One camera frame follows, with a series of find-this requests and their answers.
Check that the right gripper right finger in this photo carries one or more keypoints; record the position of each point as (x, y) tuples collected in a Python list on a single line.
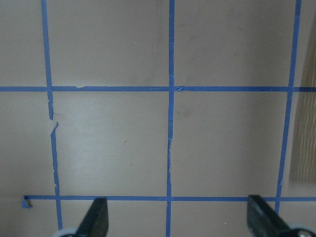
[(262, 221)]

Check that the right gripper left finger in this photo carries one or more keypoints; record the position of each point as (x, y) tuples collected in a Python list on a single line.
[(96, 221)]

